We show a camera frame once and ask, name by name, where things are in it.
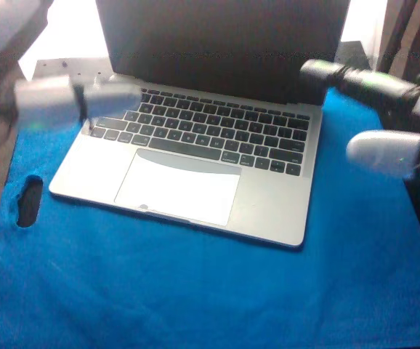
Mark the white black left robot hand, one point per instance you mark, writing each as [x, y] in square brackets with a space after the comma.
[46, 100]

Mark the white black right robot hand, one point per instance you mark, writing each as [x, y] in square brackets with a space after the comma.
[384, 152]

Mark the white rectangular board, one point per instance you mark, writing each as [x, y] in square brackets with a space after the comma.
[86, 174]

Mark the blue cloth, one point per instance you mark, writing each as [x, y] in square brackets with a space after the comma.
[195, 291]

